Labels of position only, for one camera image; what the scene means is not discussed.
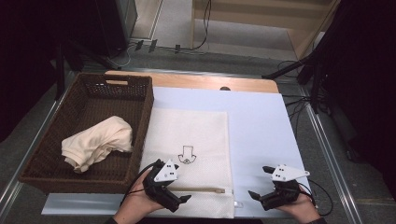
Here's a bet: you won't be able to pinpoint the dark grey cabinet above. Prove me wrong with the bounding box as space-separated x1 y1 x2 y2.
94 0 138 59

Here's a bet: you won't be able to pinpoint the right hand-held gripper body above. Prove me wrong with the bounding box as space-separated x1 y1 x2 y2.
260 164 311 212

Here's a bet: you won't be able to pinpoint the left hand-held gripper cable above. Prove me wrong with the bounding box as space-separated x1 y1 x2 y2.
120 160 158 208

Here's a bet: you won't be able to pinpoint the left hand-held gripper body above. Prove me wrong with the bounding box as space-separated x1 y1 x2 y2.
143 159 183 213

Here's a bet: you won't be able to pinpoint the person's left hand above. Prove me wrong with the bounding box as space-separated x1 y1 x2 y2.
112 170 166 224

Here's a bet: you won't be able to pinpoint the brown wicker basket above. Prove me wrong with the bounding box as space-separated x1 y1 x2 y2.
18 72 155 194

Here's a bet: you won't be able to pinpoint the person's right hand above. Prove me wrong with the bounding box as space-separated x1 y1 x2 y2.
275 189 321 224

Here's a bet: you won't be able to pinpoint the black hanging cable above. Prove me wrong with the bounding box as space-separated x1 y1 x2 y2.
192 0 213 50

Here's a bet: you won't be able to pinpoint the light wooden shelf unit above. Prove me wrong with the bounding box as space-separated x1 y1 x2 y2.
190 0 342 60

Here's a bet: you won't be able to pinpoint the black floor cable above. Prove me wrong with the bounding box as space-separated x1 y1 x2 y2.
276 60 309 78

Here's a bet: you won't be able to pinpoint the black metal stand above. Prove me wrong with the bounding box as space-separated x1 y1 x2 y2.
261 31 344 115
54 36 122 101

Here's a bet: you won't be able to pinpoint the cream cloth garment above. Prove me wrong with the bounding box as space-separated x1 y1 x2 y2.
61 115 134 174

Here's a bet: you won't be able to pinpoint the right hand-held gripper cable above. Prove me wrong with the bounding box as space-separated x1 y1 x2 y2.
297 178 334 217

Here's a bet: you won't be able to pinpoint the dark curtain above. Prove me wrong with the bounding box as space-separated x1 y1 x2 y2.
323 0 396 200
0 0 104 143

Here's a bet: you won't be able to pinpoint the white table mat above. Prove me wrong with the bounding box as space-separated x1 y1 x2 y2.
41 86 312 218

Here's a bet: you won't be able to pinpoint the white floor cable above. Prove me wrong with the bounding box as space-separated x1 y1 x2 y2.
106 43 138 68

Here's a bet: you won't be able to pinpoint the hand-held gripper cable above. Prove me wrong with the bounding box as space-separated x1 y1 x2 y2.
297 178 334 217
120 160 158 208

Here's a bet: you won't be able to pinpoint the metal frame rail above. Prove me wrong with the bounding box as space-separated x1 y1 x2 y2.
298 83 363 224
0 69 80 213

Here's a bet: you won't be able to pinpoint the tangled black floor cables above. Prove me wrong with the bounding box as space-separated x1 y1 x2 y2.
281 92 331 134

